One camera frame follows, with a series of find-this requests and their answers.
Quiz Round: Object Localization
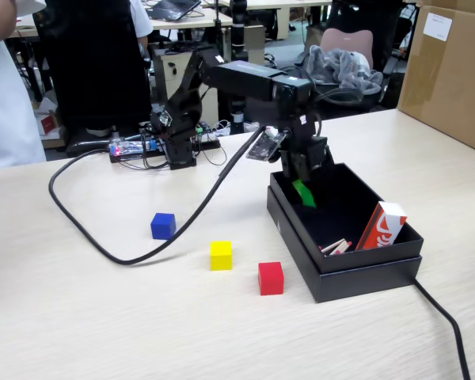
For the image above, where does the blue cube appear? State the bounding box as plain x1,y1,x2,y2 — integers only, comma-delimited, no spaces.
150,212,177,241

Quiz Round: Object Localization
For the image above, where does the white power strip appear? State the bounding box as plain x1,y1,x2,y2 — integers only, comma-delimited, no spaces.
199,121,233,139

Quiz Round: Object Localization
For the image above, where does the standing person in white shirt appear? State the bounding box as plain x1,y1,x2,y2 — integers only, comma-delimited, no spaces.
0,0,48,172

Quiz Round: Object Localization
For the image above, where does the black high-back office chair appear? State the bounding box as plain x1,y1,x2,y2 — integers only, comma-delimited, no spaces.
32,0,152,158

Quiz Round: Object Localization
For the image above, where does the large cardboard box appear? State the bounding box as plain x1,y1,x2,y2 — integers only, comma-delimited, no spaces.
396,0,475,155

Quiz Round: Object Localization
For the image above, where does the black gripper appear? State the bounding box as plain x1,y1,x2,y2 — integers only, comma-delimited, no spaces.
279,114,336,209

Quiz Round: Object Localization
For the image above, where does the controller board with red LED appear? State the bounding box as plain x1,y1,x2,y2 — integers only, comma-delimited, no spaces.
108,137,160,163

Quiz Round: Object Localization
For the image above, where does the black segmented pole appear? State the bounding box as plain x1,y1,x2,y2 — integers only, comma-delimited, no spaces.
228,0,249,134

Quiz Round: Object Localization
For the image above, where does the black laptop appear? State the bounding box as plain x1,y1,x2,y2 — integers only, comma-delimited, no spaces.
146,0,203,22

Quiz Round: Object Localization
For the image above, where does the yellow cube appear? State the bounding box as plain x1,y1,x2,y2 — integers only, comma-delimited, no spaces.
209,240,233,272

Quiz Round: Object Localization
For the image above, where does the grey blanket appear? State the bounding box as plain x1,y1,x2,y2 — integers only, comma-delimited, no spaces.
306,44,385,97

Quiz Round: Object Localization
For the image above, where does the white shipping label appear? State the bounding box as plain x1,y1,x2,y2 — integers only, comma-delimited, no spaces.
424,12,454,42

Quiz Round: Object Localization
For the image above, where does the beige side cabinet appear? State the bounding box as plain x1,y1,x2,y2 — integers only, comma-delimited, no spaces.
242,24,268,67

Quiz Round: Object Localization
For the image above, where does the red and white matchbox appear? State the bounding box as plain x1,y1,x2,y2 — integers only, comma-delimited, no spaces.
354,200,409,252

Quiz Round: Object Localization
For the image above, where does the red cube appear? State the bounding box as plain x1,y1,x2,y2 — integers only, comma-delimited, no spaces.
257,261,285,297

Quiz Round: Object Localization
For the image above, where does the black open box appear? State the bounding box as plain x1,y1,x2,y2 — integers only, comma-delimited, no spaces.
265,185,424,305
269,161,425,275

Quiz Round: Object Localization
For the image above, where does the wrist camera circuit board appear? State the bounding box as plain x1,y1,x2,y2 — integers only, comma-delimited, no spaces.
245,130,290,164

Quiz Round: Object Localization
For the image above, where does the white and red small box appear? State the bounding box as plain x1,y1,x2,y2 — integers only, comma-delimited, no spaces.
38,113,61,136

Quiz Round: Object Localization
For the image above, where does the pink office chair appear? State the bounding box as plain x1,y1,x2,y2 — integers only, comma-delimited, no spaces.
294,27,397,114

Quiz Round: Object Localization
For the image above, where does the thick black camera cable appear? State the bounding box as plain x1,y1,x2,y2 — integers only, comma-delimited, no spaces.
48,128,264,266

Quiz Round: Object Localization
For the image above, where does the seated person in white shirt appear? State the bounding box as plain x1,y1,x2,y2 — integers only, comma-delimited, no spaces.
129,0,155,49

